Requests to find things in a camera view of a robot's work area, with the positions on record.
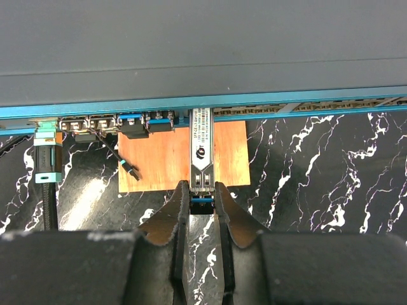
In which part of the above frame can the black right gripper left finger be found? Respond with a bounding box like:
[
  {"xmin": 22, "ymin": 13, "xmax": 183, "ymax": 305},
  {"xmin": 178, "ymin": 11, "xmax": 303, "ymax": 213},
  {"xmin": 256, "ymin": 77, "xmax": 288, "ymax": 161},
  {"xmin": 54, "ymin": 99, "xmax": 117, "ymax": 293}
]
[{"xmin": 1, "ymin": 180, "xmax": 189, "ymax": 304}]

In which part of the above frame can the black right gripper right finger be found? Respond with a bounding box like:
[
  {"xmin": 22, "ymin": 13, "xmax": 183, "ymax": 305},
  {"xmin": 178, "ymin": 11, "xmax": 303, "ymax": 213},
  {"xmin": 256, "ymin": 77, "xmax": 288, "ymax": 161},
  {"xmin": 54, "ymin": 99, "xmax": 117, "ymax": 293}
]
[{"xmin": 215, "ymin": 182, "xmax": 406, "ymax": 304}]

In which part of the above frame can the silver SFP module plug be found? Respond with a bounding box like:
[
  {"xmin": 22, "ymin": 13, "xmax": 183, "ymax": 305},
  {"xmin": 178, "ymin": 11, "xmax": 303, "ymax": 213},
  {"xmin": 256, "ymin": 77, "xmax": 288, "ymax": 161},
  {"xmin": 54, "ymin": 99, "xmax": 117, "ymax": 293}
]
[
  {"xmin": 190, "ymin": 108, "xmax": 215, "ymax": 215},
  {"xmin": 118, "ymin": 112, "xmax": 149, "ymax": 139},
  {"xmin": 146, "ymin": 111, "xmax": 174, "ymax": 133}
]

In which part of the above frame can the wooden board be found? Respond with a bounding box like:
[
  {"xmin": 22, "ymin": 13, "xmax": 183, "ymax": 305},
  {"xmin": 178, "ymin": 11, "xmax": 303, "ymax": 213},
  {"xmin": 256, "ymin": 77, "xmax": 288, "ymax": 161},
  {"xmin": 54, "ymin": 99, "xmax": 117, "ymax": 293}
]
[{"xmin": 118, "ymin": 121, "xmax": 251, "ymax": 193}]

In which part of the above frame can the black ethernet cable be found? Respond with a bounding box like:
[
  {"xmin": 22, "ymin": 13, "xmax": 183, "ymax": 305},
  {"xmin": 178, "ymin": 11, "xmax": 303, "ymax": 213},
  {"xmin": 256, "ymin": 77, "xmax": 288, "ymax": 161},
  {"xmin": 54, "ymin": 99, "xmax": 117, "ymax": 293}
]
[{"xmin": 0, "ymin": 119, "xmax": 64, "ymax": 231}]

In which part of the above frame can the dark grey network switch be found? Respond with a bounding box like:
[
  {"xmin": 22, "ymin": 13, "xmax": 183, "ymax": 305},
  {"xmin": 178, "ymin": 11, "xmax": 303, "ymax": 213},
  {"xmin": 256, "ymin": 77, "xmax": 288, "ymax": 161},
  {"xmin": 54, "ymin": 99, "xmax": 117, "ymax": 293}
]
[{"xmin": 1, "ymin": 1, "xmax": 406, "ymax": 135}]

